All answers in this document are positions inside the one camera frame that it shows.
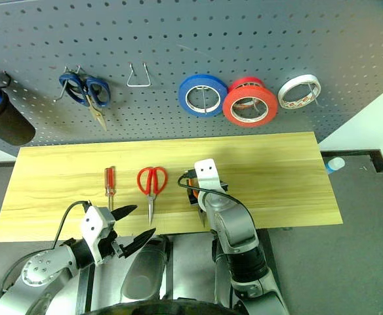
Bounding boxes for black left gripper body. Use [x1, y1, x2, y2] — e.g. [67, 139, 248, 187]
[97, 230, 129, 262]

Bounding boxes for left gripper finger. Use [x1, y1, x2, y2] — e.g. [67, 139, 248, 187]
[122, 228, 157, 259]
[111, 205, 138, 222]

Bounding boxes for red handled scissors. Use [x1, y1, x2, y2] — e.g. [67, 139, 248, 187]
[136, 166, 169, 226]

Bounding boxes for red handled screwdriver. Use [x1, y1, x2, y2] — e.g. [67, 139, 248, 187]
[104, 166, 116, 211]

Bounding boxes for blue tape roll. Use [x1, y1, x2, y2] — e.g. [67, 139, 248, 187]
[178, 74, 229, 117]

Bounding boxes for red tape roll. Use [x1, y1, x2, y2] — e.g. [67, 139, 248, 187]
[222, 77, 279, 128]

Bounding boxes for white tape roll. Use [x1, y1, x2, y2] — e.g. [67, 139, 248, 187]
[277, 74, 322, 111]

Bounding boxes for dark grey perforated pegboard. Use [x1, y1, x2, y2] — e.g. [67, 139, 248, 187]
[0, 0, 383, 148]

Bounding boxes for dark grey rounded shell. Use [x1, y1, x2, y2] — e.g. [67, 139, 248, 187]
[120, 235, 171, 305]

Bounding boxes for white bottle with blue cap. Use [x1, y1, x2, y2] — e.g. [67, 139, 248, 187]
[325, 157, 346, 175]

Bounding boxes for black cup holder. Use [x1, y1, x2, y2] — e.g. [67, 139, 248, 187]
[0, 87, 37, 146]

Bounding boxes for black baseboard strip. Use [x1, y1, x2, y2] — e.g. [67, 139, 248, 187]
[321, 149, 383, 174]

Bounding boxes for dark cup holder hook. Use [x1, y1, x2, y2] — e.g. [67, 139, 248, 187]
[1, 70, 14, 89]

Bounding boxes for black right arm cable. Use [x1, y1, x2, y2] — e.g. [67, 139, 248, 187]
[177, 169, 256, 227]

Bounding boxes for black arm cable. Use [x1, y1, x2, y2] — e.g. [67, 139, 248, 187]
[0, 199, 91, 296]
[177, 169, 256, 227]

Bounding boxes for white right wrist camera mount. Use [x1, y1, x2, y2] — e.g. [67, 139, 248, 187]
[193, 158, 228, 193]

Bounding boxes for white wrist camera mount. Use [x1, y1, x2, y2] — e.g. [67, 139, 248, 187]
[81, 205, 117, 266]
[193, 158, 228, 193]

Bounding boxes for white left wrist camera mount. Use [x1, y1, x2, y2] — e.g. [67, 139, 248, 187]
[81, 205, 117, 266]

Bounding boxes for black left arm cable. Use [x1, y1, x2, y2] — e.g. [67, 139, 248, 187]
[0, 199, 91, 296]

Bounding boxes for straight wire tape hook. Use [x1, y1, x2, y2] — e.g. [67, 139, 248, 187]
[308, 81, 325, 108]
[196, 85, 212, 115]
[249, 97, 268, 119]

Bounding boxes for blue handled scissors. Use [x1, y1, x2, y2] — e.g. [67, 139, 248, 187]
[58, 72, 111, 132]

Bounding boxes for triangular wire loop hook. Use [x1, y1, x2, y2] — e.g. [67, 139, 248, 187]
[126, 62, 153, 88]

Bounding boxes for double prong wire hook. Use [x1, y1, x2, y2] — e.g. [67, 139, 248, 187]
[52, 64, 82, 102]

